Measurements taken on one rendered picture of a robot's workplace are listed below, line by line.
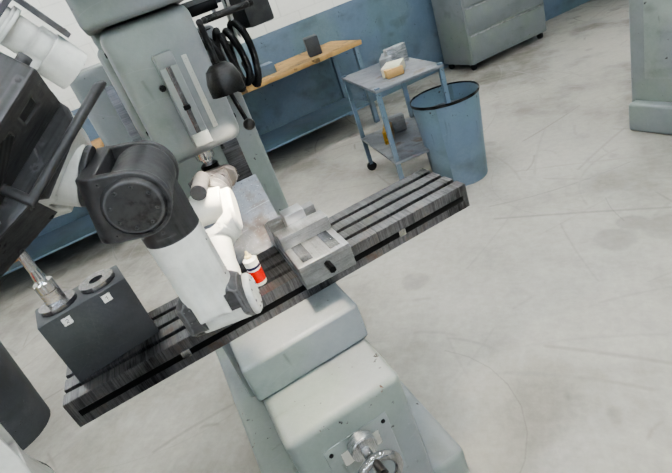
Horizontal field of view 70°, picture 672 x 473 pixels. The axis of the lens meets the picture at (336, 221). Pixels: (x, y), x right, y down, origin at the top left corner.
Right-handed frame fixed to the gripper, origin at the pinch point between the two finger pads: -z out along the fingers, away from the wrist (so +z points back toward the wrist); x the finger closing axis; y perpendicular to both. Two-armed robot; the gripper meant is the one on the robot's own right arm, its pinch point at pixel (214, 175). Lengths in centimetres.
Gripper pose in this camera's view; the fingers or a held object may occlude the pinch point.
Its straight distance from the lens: 129.5
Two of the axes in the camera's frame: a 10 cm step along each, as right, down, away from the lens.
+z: 1.8, 4.0, -9.0
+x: -9.3, 3.6, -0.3
